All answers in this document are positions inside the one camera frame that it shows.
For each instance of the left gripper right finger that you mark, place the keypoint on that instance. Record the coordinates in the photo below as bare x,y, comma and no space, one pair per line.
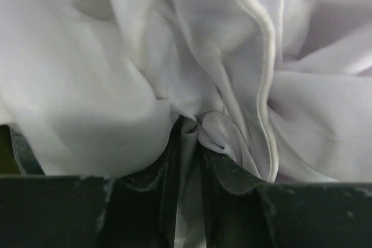
241,210

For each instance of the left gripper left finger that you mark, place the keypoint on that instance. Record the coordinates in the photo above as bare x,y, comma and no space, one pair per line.
138,210

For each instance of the white shirt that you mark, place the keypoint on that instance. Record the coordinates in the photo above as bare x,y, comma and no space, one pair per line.
283,87

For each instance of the green plastic basket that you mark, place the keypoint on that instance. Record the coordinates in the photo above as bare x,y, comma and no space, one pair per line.
7,161

